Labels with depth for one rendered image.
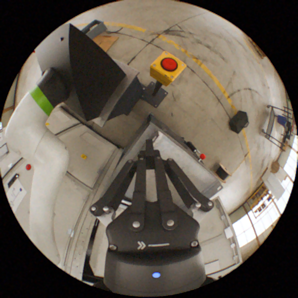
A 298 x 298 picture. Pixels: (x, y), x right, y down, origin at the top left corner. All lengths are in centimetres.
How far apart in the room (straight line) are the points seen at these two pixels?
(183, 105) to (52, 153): 126
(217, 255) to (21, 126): 118
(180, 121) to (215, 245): 141
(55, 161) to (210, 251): 105
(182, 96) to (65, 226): 164
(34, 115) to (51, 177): 18
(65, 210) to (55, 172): 45
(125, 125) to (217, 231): 153
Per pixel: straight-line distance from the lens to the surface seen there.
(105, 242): 55
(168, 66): 28
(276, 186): 760
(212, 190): 70
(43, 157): 31
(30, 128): 32
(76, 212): 73
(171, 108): 119
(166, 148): 36
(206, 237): 93
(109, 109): 45
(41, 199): 34
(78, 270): 80
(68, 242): 73
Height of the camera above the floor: 116
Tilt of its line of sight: 63 degrees down
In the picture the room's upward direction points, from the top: 178 degrees counter-clockwise
